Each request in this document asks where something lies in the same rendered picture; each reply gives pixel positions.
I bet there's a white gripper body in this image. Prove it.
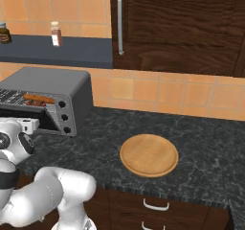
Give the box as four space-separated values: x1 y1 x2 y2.
27 118 41 135

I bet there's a dark toaster oven door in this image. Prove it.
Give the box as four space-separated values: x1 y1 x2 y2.
0 103 62 135

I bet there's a kebab skewer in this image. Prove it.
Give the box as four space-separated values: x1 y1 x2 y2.
25 100 48 107

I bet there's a baguette bread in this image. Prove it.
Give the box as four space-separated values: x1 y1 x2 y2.
22 93 56 104

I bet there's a grey toaster oven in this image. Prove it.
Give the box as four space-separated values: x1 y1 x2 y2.
0 66 94 138

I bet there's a dark wood cupboard door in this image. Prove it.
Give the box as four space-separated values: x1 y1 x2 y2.
109 0 245 79
234 32 245 79

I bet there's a brown spice bottle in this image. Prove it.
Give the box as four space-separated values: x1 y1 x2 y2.
50 20 63 48

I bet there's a dark jar with label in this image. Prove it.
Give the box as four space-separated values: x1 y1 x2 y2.
0 21 13 45

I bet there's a round wooden board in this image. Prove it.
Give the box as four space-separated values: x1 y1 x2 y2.
119 133 180 179

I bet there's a dark wood drawer front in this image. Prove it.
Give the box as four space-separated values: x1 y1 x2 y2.
108 217 212 230
107 189 232 223

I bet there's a dark grey wall shelf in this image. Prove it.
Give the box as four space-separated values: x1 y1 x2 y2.
0 34 115 70

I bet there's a silver cupboard door handle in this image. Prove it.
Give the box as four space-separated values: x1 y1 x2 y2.
116 0 125 57

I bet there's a silver drawer handle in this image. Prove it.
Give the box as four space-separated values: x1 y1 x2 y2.
141 220 167 230
142 197 170 212

